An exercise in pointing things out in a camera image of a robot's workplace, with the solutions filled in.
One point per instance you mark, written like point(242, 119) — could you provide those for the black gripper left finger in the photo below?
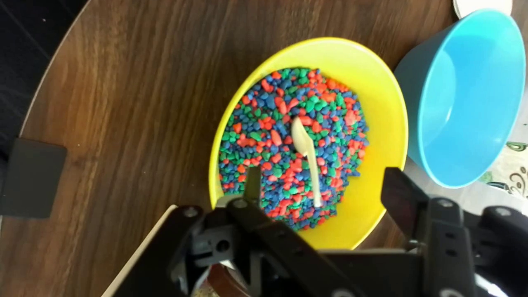
point(252, 183)

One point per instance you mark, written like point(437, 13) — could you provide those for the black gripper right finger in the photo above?
point(404, 211)

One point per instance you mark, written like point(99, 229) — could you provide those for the white plastic spoon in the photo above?
point(301, 140)

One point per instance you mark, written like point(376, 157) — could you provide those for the yellow bowl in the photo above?
point(379, 109)

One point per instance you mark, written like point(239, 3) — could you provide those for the blue bowl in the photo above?
point(466, 99)

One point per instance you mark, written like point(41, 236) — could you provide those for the colourful beads filling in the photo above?
point(264, 142)

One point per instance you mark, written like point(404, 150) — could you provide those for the light wooden box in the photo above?
point(141, 247)

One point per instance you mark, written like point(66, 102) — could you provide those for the black table edge bracket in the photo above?
point(33, 175)

